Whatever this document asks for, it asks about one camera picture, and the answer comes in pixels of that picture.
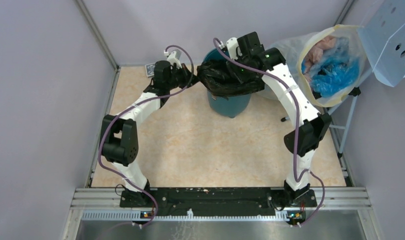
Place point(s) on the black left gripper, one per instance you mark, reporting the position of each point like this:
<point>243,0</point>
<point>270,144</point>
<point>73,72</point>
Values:
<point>185,72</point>

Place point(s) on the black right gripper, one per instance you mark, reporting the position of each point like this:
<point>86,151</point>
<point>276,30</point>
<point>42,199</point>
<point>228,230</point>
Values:
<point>242,78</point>

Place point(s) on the black trash bag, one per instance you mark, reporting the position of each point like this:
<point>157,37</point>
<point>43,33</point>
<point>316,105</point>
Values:
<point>215,76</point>

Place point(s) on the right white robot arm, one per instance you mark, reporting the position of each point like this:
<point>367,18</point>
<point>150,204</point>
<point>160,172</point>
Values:
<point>249,59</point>

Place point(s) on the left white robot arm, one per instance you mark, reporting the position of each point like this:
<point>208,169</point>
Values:
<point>119,143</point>

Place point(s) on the teal plastic trash bin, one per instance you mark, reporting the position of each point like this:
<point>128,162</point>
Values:
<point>228,107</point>

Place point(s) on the pink trash bag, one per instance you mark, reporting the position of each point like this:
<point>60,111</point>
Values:
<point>315,54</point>

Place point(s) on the translucent bag of trash bags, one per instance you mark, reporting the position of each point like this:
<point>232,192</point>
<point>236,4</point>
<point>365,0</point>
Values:
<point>294,49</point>

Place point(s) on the blue trash bag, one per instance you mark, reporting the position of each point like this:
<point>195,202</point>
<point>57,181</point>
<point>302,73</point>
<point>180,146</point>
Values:
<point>337,70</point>

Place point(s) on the blue playing card box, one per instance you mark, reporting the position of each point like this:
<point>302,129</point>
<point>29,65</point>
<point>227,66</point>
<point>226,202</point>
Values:
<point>150,70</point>

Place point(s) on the perforated light blue panel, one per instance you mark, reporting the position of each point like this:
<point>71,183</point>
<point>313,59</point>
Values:
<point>383,40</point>

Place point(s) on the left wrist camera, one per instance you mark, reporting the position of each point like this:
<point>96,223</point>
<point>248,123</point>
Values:
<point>173,58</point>

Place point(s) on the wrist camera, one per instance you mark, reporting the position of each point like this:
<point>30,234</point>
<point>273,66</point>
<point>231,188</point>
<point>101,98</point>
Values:
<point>173,58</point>
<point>231,47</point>

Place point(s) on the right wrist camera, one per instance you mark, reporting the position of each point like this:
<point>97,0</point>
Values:
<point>231,47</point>

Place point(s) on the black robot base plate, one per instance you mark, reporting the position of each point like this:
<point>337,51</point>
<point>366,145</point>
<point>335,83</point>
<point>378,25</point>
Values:
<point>217,201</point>

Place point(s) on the white cable duct strip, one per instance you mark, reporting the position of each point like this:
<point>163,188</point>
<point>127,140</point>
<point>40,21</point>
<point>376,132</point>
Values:
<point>138,216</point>

